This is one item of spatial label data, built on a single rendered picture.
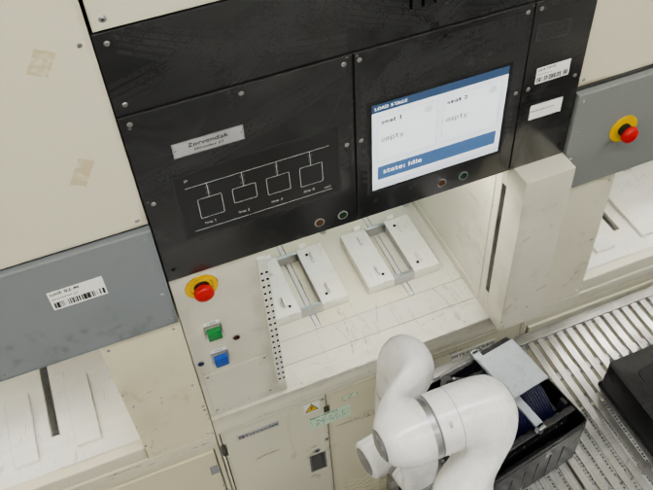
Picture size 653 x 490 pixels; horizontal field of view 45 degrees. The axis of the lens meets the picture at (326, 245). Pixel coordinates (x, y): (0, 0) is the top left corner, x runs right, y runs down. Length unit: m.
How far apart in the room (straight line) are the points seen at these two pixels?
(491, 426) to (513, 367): 0.56
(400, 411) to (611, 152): 0.91
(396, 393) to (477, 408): 0.12
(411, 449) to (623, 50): 0.93
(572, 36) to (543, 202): 0.39
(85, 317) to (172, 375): 0.31
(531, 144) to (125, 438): 1.17
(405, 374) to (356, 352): 0.79
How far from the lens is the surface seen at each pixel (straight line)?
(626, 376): 2.13
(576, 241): 2.09
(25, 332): 1.58
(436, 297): 2.17
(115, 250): 1.46
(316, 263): 2.21
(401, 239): 2.26
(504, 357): 1.82
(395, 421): 1.22
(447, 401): 1.24
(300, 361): 2.06
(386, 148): 1.52
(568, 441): 1.97
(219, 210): 1.47
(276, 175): 1.46
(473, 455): 1.30
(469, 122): 1.59
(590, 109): 1.75
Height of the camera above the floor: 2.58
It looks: 48 degrees down
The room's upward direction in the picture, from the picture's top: 4 degrees counter-clockwise
